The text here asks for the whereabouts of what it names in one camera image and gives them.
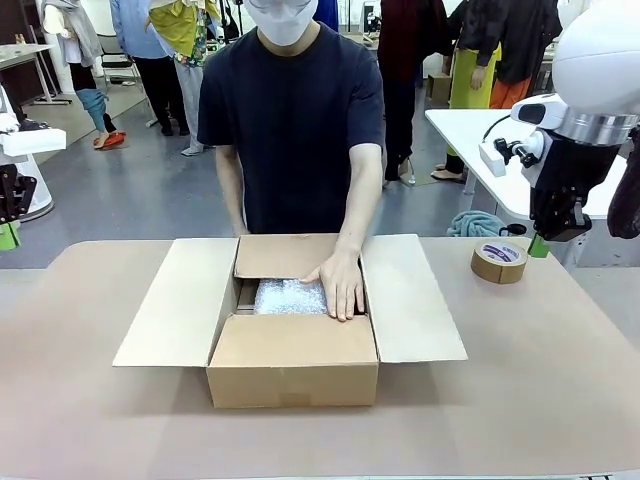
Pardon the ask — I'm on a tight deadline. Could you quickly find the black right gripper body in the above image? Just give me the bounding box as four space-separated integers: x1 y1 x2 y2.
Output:
533 132 621 195

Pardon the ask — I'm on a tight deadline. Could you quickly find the bubble bundle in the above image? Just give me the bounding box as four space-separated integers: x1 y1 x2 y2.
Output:
253 277 331 317

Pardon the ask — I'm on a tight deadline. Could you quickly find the brown cardboard box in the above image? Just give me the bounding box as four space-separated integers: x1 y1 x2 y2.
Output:
111 232 469 410

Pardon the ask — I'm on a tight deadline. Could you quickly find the person's left forearm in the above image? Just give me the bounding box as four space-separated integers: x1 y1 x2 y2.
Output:
333 187 382 254

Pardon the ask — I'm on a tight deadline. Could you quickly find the person's right forearm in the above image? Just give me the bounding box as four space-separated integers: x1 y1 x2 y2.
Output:
222 187 251 237

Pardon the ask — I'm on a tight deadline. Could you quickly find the person's left hand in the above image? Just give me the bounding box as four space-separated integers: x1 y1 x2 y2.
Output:
303 249 366 322

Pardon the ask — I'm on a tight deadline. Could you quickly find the brown packing tape roll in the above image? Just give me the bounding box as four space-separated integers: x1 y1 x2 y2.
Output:
469 238 529 285

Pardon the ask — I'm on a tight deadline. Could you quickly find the teal towel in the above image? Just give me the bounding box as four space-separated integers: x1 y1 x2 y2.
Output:
446 209 512 239

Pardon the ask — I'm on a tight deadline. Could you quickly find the person with yellow apron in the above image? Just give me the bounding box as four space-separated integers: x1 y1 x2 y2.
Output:
430 0 565 185

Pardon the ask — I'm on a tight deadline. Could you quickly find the grey side table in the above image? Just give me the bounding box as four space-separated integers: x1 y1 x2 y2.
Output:
0 43 74 106

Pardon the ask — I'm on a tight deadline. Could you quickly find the small cardboard box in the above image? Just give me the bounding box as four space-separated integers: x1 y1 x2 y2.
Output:
426 73 452 105

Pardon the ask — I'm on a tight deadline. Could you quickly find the black mesh office chair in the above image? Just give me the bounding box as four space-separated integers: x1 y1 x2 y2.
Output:
97 32 144 86

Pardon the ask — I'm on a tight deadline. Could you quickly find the person in light blue shirt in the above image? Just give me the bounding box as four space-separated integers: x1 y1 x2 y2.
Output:
110 0 190 137

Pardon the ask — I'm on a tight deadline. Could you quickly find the person in dark red top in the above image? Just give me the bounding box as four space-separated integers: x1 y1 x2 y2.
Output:
377 0 451 184

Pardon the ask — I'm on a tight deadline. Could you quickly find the person in green patterned clothes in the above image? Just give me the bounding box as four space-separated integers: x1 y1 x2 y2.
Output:
147 0 222 157

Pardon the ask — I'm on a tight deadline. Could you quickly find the person in navy t-shirt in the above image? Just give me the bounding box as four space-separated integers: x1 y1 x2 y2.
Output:
197 0 386 236

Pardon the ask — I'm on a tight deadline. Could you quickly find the white face mask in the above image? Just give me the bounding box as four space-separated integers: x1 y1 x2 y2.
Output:
248 0 315 48

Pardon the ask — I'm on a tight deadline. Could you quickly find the black braided cable sleeve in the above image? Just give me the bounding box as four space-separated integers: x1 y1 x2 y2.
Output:
607 127 640 240

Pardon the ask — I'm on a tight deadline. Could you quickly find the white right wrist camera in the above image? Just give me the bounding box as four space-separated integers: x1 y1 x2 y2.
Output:
478 135 541 177

